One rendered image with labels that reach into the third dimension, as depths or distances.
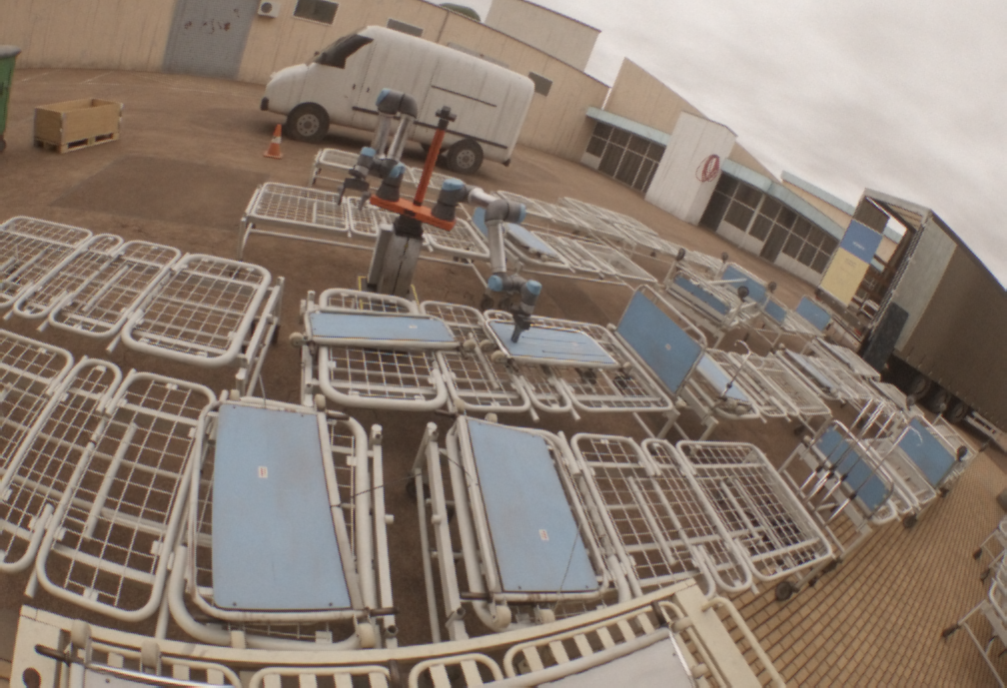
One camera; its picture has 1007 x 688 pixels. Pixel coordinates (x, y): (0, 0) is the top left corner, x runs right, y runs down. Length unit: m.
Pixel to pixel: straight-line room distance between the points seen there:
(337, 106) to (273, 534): 8.08
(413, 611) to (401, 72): 8.43
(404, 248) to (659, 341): 1.67
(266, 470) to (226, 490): 0.15
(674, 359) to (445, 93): 7.52
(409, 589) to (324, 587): 0.71
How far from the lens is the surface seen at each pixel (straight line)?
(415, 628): 1.79
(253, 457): 1.40
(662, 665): 1.28
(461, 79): 9.31
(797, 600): 3.09
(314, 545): 1.25
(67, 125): 6.90
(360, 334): 2.04
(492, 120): 9.70
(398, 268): 2.76
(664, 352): 2.81
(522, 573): 1.32
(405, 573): 1.88
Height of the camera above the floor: 1.64
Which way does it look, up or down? 24 degrees down
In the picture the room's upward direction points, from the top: 22 degrees clockwise
